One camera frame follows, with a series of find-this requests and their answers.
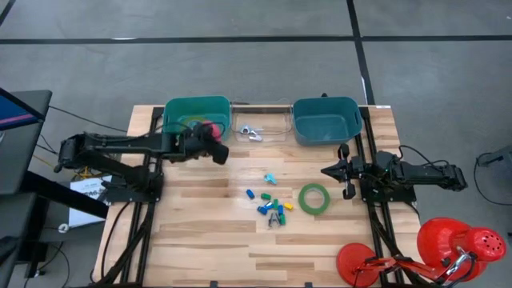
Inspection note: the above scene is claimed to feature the dull dark teal bin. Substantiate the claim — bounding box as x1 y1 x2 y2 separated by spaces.
292 96 363 146

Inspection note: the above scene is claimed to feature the red tape roll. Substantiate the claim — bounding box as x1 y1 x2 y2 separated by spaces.
204 122 223 144

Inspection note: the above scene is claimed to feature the monitor with blue screen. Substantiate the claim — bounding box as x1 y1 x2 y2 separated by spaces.
0 86 46 132

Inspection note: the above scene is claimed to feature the bright teal plastic bin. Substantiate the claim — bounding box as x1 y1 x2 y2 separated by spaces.
162 95 232 142

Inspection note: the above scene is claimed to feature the thin pale green tape roll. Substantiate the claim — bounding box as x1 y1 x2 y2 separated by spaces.
178 114 209 131

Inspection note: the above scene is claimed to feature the black desk leg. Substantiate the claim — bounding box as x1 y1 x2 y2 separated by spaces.
19 170 110 220

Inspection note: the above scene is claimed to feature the grey stand foot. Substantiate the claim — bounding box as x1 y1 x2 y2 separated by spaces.
475 144 512 168

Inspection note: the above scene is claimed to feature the clear plastic bin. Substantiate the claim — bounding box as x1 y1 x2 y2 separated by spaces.
230 102 293 144

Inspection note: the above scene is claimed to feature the red desk lamp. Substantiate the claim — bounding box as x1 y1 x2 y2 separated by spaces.
335 217 507 288

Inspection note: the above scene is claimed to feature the grey staple remover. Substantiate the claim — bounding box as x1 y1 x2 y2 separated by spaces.
238 123 265 135

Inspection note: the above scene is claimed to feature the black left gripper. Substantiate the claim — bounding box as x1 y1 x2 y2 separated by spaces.
184 122 230 165

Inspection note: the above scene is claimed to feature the black table frame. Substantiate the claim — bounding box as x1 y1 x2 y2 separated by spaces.
90 103 421 288

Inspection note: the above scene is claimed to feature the wide green tape roll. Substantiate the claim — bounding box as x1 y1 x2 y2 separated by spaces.
298 182 331 216

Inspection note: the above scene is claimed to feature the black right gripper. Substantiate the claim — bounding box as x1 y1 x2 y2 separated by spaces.
321 143 376 200

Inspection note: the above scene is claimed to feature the white paper sheet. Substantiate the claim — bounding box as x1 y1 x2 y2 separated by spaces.
67 175 114 230

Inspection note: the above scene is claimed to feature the yellow floor cable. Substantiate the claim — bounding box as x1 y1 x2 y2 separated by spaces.
34 154 97 180

